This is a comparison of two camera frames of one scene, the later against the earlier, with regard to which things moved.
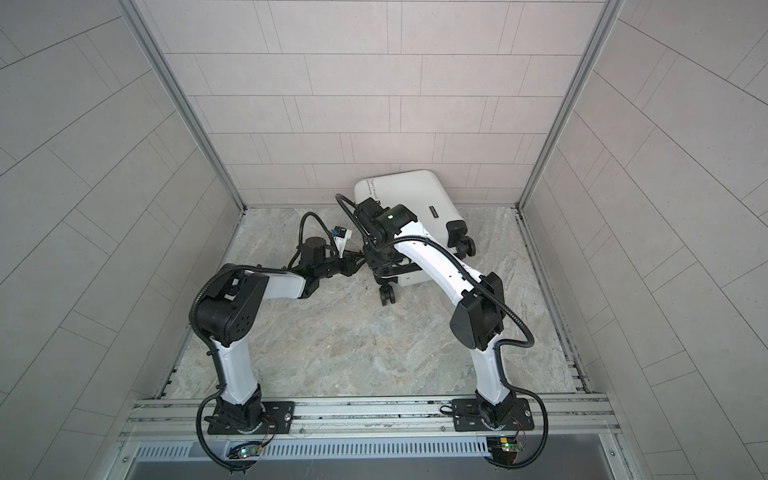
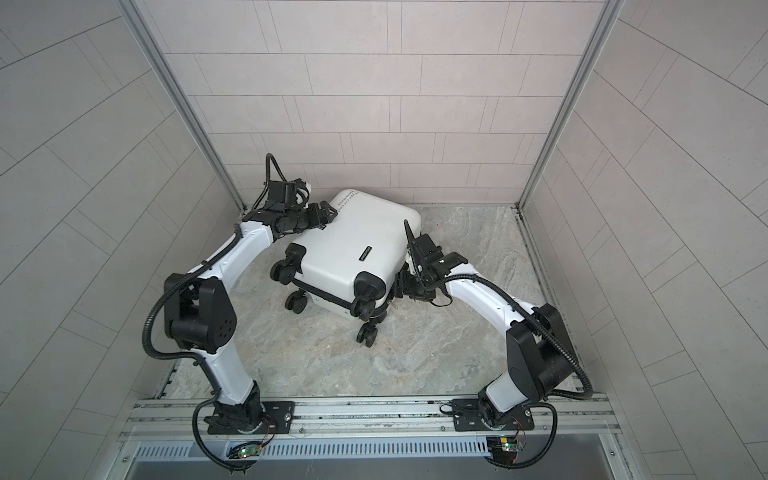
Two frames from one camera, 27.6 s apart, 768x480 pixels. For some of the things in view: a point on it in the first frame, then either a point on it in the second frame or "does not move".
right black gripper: [373, 261] → [402, 286]
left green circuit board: [249, 451] does not move
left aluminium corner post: [183, 99] does not move
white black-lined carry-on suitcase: [422, 194] → [352, 264]
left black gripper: [348, 261] → [317, 219]
